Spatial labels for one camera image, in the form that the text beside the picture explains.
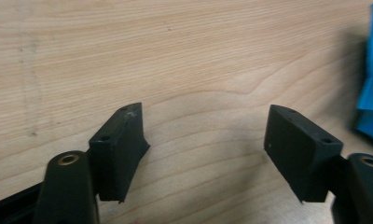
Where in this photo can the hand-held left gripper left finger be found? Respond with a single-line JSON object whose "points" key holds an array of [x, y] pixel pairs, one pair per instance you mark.
{"points": [[119, 155]]}

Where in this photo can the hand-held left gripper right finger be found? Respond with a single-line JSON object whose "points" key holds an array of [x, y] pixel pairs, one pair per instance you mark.
{"points": [[302, 155]]}

